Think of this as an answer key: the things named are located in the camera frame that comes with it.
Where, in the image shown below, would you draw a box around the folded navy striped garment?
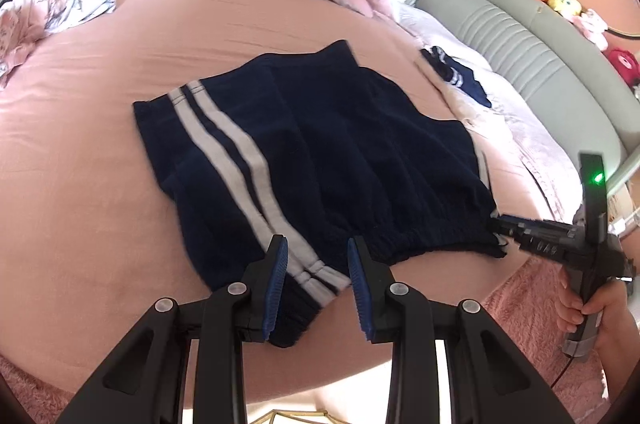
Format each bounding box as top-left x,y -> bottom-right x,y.
421,46 -> 492,108

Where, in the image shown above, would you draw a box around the pink white plush toy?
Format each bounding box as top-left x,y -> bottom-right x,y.
572,8 -> 608,52

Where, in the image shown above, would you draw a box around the floral pink crumpled garment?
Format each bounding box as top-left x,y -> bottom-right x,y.
1,0 -> 116,90

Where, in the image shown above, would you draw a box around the navy shorts with white stripes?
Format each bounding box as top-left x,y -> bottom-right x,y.
134,41 -> 504,348

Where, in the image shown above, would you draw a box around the person's right hand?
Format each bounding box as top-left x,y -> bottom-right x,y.
554,267 -> 640,402

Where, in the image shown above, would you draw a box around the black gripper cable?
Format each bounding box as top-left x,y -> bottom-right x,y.
549,352 -> 574,390

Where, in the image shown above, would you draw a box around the pink bed sheet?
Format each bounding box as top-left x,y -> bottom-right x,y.
0,0 -> 557,405

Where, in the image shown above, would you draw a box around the white quilted blanket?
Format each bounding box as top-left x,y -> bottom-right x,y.
397,4 -> 582,223

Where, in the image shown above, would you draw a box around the yellow plush toy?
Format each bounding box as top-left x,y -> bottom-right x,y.
546,0 -> 582,21

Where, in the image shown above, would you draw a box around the grey-green padded headboard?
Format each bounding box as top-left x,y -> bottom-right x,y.
412,0 -> 639,191

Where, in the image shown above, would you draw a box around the red plush toy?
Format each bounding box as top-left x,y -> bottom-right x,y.
605,47 -> 640,88

